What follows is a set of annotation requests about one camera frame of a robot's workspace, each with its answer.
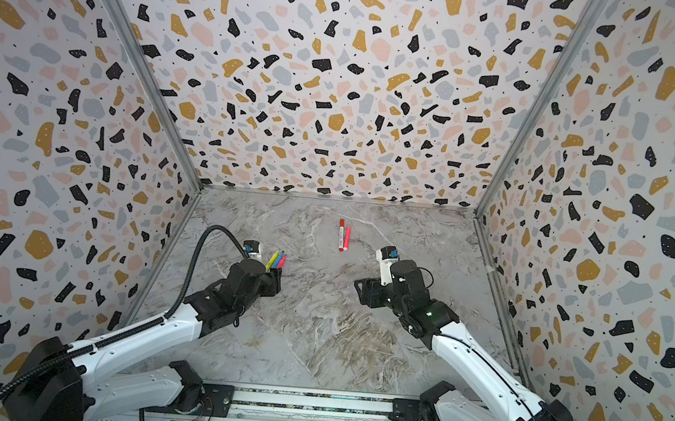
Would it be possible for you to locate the bright pink highlighter pen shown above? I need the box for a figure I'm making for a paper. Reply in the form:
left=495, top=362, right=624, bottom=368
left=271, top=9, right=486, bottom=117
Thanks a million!
left=342, top=228, right=352, bottom=251

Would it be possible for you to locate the white pen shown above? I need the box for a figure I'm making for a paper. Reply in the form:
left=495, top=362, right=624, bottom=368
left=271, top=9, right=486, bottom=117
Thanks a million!
left=338, top=227, right=346, bottom=252

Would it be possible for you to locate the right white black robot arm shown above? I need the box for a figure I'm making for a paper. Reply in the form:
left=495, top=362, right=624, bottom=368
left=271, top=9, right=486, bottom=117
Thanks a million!
left=354, top=246, right=573, bottom=421

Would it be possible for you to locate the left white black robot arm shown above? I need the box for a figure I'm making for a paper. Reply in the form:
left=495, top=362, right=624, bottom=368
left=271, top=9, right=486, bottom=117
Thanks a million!
left=0, top=258, right=282, bottom=421

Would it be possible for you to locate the blue green pen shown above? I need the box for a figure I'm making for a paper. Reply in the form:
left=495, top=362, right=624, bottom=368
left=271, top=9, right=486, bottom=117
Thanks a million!
left=270, top=252, right=284, bottom=269

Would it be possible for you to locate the yellow highlighter pen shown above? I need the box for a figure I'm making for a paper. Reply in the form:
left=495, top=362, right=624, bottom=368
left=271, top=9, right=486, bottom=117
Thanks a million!
left=266, top=251, right=280, bottom=270

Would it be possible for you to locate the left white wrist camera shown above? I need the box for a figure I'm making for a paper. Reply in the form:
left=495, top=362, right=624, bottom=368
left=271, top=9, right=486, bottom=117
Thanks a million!
left=242, top=239, right=263, bottom=261

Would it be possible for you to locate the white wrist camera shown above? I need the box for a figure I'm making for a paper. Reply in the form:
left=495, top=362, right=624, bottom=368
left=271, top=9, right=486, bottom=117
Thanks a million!
left=376, top=245, right=400, bottom=286
left=242, top=239, right=263, bottom=261

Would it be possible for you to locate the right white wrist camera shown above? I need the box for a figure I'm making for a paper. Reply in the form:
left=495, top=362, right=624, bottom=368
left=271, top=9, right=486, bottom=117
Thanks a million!
left=376, top=245, right=400, bottom=286

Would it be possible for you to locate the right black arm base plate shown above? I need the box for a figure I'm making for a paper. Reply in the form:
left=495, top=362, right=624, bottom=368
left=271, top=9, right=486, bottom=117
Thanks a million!
left=389, top=381, right=456, bottom=421

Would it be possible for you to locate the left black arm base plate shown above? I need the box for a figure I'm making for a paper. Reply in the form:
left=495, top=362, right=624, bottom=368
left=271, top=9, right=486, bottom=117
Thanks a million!
left=147, top=383, right=236, bottom=419

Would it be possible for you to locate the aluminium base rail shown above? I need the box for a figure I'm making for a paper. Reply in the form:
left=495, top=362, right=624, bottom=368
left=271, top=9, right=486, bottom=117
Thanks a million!
left=50, top=363, right=562, bottom=421

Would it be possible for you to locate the black corrugated cable hose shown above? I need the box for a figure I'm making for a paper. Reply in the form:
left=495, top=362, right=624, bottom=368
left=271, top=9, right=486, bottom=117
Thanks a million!
left=0, top=206, right=252, bottom=421

